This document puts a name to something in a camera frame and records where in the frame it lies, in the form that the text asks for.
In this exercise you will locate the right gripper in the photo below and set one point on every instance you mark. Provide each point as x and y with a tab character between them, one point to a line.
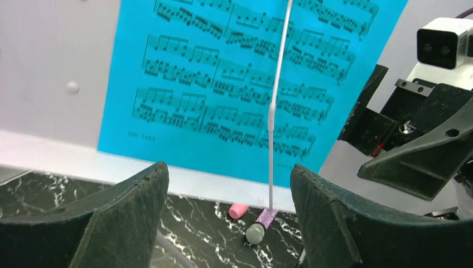
424	128

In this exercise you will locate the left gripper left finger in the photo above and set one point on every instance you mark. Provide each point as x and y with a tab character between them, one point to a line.
115	227

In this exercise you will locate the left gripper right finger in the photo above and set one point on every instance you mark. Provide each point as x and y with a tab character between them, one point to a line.
342	229

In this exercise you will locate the pink microphone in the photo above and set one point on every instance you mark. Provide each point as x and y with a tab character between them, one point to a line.
237	210

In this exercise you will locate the silver tripod music stand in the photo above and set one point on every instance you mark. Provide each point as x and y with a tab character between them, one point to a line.
92	88

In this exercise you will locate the blue sheet music page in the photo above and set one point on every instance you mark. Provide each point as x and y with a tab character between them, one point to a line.
191	82

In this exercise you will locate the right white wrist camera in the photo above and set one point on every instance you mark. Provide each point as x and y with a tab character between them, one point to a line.
444	53

